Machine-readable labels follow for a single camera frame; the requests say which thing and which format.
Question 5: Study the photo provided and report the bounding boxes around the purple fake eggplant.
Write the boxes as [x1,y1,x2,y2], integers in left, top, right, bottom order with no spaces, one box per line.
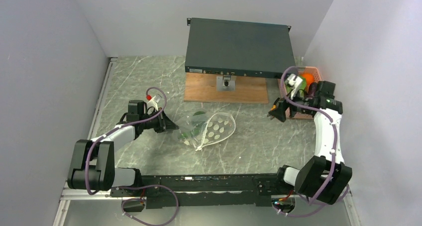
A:
[307,82,317,96]

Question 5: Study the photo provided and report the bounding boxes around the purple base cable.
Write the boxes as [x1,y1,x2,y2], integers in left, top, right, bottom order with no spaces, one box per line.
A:
[121,184,181,226]
[273,185,350,218]

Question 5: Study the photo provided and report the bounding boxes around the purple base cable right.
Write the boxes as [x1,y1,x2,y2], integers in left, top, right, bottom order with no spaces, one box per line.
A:
[273,185,350,218]

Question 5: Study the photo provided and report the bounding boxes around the green fake cucumber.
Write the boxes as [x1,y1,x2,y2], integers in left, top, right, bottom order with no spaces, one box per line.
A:
[177,111,208,140]

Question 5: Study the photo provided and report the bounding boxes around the green fake leafy vegetable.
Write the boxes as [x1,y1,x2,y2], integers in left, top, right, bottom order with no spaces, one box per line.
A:
[285,76,307,97]

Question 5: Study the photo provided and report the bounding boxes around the orange fake fruit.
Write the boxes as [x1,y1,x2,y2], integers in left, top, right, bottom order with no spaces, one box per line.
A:
[301,73,315,86]

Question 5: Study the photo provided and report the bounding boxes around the polka dot zip top bag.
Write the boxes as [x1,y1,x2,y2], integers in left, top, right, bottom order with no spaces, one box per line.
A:
[172,112,236,151]

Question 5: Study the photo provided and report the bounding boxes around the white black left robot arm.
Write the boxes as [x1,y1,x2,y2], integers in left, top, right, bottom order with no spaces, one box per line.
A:
[67,100,179,196]

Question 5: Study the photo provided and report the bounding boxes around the dark network switch box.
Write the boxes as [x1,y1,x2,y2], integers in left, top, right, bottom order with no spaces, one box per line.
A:
[185,17,295,79]

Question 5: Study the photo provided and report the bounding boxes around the pink plastic basket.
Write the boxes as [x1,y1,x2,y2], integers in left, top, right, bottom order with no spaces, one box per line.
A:
[286,66,322,120]

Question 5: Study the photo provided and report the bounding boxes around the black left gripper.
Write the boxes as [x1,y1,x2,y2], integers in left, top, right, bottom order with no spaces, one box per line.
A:
[140,108,179,133]

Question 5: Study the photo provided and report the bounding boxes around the orange handled pliers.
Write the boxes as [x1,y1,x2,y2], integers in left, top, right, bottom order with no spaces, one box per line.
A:
[267,107,277,120]

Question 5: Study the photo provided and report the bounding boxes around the wooden board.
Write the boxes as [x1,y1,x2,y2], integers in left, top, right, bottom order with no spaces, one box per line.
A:
[184,73,269,104]

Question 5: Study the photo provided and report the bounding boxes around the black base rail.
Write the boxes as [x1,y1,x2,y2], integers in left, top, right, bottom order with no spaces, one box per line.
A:
[110,173,293,209]

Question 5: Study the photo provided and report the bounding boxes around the grey metal bracket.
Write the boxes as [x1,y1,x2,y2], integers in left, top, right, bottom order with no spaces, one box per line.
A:
[216,75,236,92]

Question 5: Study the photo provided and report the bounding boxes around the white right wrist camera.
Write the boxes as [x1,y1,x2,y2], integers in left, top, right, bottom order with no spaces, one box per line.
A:
[285,73,305,98]

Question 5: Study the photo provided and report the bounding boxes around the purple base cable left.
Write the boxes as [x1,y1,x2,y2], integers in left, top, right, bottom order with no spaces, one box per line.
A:
[121,184,181,226]

